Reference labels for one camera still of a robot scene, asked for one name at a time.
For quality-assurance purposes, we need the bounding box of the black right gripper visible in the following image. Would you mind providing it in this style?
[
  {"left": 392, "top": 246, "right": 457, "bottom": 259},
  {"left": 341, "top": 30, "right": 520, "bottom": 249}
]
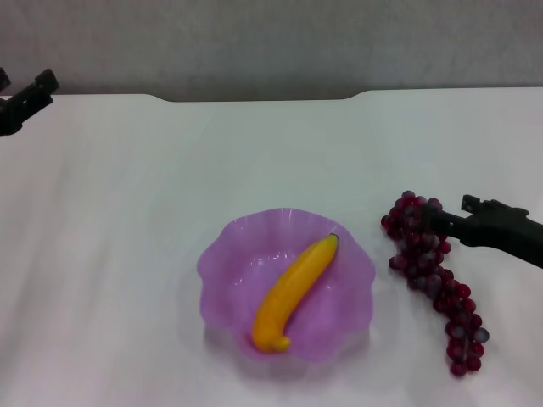
[{"left": 418, "top": 193, "right": 543, "bottom": 270}]

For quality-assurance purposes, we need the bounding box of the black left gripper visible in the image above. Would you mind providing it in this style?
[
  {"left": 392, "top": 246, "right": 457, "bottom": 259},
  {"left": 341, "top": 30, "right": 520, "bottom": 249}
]
[{"left": 0, "top": 67, "right": 60, "bottom": 137}]

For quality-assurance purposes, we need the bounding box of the purple translucent wavy bowl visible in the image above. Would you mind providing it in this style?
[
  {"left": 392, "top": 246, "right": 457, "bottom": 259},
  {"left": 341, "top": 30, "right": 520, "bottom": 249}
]
[{"left": 196, "top": 206, "right": 377, "bottom": 365}]

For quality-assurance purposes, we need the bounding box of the dark red grape bunch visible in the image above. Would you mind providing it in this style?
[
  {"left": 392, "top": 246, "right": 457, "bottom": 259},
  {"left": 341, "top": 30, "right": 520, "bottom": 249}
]
[{"left": 380, "top": 190, "right": 490, "bottom": 377}]

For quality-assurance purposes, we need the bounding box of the yellow banana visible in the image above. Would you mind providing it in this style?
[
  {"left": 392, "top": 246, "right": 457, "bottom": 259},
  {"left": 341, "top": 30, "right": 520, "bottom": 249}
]
[{"left": 249, "top": 232, "right": 340, "bottom": 353}]

